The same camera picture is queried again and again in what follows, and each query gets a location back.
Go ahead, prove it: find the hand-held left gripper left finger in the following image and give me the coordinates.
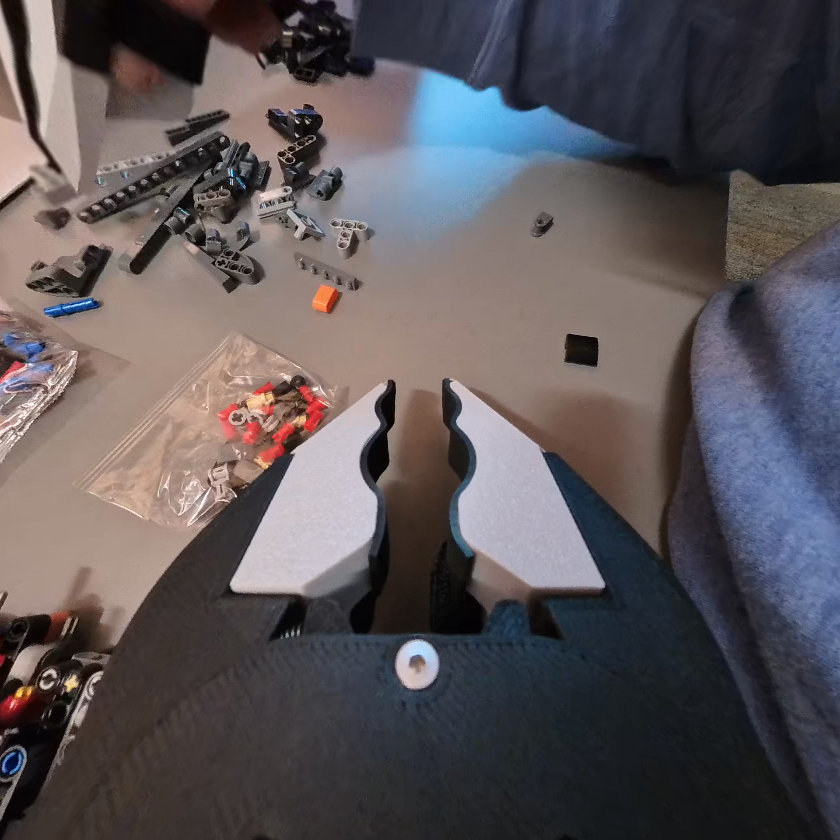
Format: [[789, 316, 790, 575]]
[[227, 378, 396, 635]]

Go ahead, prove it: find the light grey T-shaped lego liftarm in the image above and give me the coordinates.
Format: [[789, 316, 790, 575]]
[[330, 218, 370, 258]]

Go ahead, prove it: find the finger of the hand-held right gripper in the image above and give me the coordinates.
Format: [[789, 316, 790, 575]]
[[29, 0, 109, 196], [0, 0, 60, 173]]

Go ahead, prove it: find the black lego subassembly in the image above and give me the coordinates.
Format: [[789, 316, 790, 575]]
[[256, 0, 375, 84]]

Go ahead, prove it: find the dark grey lego wedge plate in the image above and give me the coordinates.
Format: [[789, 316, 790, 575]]
[[165, 110, 231, 146]]

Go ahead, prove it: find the grey block with pin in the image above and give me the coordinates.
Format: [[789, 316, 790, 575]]
[[26, 244, 112, 297]]

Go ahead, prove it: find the pile of grey lego pieces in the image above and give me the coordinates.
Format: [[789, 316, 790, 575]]
[[79, 105, 345, 293]]

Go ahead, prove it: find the person's right forearm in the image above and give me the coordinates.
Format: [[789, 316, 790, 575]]
[[351, 0, 840, 188]]

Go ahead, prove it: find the partly built lego vehicle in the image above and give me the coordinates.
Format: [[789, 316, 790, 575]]
[[0, 591, 114, 834]]

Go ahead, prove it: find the plastic bag of blue pins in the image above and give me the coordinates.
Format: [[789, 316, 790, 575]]
[[0, 298, 129, 463]]

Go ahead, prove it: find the person's right hand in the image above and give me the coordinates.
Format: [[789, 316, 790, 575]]
[[112, 0, 290, 91]]

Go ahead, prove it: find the dark grey lego plate strip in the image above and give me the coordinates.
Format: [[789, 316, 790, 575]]
[[293, 252, 361, 291]]

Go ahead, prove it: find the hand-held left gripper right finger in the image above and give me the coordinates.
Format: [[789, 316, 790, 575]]
[[430, 377, 608, 635]]

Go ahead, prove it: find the plastic bag of red pins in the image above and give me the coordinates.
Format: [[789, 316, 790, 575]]
[[75, 333, 339, 530]]

